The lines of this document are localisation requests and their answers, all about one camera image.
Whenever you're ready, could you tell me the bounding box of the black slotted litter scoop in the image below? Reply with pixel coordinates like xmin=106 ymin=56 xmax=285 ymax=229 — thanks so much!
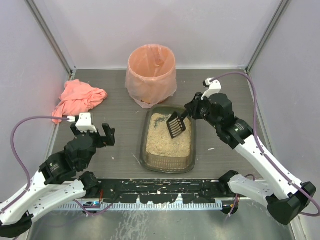
xmin=166 ymin=110 xmax=189 ymax=139

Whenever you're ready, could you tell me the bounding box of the dark green litter box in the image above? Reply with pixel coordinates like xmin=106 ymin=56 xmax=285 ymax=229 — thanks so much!
xmin=139 ymin=104 xmax=197 ymax=174

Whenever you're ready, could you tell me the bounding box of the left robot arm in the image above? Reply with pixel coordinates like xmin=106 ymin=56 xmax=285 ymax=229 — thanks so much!
xmin=0 ymin=123 xmax=116 ymax=238

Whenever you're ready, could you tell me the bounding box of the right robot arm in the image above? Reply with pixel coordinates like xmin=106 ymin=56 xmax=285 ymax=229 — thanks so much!
xmin=184 ymin=92 xmax=317 ymax=225

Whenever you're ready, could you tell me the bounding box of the beige cat litter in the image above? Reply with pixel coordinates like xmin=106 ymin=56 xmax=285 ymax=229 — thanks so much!
xmin=146 ymin=113 xmax=191 ymax=158

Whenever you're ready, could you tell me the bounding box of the crumpled pink cloth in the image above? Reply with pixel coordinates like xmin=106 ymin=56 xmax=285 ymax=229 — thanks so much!
xmin=51 ymin=79 xmax=108 ymax=118

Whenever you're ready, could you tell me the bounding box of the bin with orange liner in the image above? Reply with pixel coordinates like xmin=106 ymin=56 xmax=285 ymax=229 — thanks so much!
xmin=125 ymin=44 xmax=178 ymax=109

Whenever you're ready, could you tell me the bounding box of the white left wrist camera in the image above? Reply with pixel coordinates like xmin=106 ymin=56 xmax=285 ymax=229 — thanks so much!
xmin=75 ymin=112 xmax=98 ymax=133

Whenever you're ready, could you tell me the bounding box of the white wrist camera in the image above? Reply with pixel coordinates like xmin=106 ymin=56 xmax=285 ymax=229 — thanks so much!
xmin=75 ymin=112 xmax=98 ymax=133
xmin=201 ymin=78 xmax=222 ymax=100

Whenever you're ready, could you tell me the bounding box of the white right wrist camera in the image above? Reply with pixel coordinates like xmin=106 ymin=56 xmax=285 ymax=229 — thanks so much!
xmin=201 ymin=78 xmax=222 ymax=100

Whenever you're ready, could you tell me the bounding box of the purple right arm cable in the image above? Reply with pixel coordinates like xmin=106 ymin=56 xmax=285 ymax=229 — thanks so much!
xmin=212 ymin=71 xmax=320 ymax=217

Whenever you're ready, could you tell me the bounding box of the left aluminium frame post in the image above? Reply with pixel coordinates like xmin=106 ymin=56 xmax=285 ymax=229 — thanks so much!
xmin=25 ymin=0 xmax=75 ymax=76

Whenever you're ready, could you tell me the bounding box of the aluminium frame post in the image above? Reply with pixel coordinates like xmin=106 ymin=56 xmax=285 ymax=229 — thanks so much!
xmin=25 ymin=0 xmax=75 ymax=76
xmin=245 ymin=0 xmax=292 ymax=73

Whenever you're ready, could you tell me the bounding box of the white slotted cable duct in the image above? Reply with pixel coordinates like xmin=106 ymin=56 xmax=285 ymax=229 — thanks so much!
xmin=54 ymin=200 xmax=223 ymax=211

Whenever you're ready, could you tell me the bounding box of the right aluminium frame post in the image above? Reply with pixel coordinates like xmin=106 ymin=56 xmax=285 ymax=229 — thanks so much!
xmin=245 ymin=0 xmax=292 ymax=73

